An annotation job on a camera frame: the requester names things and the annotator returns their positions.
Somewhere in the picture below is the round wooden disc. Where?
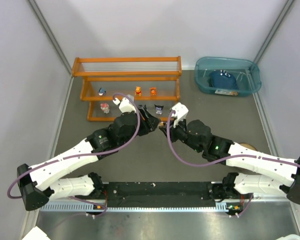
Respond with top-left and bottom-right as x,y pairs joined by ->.
239,142 -> 257,151

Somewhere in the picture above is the black yellow toy figure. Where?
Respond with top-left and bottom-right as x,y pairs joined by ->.
138,104 -> 148,113

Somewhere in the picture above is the printed label card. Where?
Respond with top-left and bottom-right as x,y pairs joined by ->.
214,89 -> 239,96

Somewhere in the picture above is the pink bunny toy figure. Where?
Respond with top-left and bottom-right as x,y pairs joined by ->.
100,102 -> 110,114

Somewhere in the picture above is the white object bottom left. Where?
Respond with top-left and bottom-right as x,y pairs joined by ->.
22,226 -> 51,240

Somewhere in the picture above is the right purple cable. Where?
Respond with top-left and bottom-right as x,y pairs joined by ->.
166,112 -> 300,218

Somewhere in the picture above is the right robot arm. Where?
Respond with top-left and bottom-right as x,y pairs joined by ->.
159,120 -> 300,205

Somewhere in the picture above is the orange tiger toy figure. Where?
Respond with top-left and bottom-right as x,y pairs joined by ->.
149,87 -> 157,97

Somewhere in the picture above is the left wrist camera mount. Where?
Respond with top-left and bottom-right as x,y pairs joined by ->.
112,97 -> 136,113

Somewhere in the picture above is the teal plastic bin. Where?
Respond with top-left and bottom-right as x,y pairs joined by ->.
194,56 -> 262,97

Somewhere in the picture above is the dark blue cloth bag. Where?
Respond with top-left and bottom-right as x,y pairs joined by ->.
209,69 -> 239,90

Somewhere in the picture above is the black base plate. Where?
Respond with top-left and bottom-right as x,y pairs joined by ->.
74,181 -> 243,208

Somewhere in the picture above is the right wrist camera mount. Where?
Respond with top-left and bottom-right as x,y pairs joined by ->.
170,102 -> 189,128

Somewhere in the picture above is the blue donkey toy figure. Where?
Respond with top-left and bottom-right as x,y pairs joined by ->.
98,87 -> 107,96

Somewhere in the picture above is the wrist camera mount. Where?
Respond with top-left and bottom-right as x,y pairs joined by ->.
170,102 -> 189,128
112,97 -> 136,113

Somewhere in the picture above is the orange wooden shelf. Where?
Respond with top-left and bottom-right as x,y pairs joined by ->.
71,56 -> 182,122

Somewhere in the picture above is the purple black toy figure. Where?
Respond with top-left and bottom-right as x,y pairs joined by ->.
154,104 -> 164,115

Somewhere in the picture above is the grey slotted cable duct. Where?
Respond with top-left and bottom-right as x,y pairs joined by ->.
40,201 -> 242,213

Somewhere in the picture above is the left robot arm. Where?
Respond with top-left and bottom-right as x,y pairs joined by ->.
16,106 -> 160,211

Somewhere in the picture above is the yellow bear toy figure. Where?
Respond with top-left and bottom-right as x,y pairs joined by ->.
134,86 -> 142,97

